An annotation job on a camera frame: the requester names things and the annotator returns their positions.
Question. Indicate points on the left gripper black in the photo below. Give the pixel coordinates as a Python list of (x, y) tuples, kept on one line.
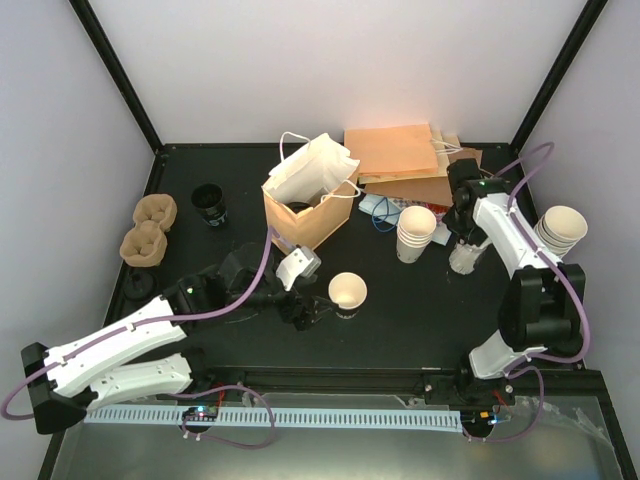
[(304, 318)]

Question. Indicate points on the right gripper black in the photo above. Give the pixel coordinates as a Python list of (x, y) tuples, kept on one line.
[(474, 238)]

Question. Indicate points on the orange paper bag white handles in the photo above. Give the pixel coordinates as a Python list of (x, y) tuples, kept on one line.
[(320, 172)]

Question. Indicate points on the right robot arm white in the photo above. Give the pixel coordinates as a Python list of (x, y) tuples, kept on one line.
[(542, 315)]

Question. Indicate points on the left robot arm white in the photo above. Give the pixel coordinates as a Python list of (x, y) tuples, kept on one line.
[(67, 382)]

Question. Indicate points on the checkered paper bag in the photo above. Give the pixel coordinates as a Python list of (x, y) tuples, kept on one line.
[(442, 234)]

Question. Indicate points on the brown kraft paper bag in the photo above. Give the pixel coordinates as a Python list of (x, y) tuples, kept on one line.
[(434, 190)]

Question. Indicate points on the white paper cup stack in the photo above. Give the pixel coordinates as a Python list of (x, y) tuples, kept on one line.
[(415, 228)]

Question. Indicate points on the light blue paper bag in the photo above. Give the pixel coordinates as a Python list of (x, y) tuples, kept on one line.
[(383, 213)]

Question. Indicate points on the orange paper bag stack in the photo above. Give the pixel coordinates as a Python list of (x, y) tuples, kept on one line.
[(400, 153)]

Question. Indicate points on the tall white cup stack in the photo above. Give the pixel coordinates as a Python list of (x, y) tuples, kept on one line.
[(560, 228)]

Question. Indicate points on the black paper cup stack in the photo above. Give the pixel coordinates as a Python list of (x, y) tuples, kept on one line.
[(208, 200)]

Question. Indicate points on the black cup lid stack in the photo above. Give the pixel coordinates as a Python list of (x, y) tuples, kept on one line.
[(139, 286)]

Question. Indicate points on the pulp cup carrier stack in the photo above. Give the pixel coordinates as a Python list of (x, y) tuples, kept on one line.
[(145, 245)]

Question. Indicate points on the blue slotted cable duct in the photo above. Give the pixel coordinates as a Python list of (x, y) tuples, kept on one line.
[(306, 418)]

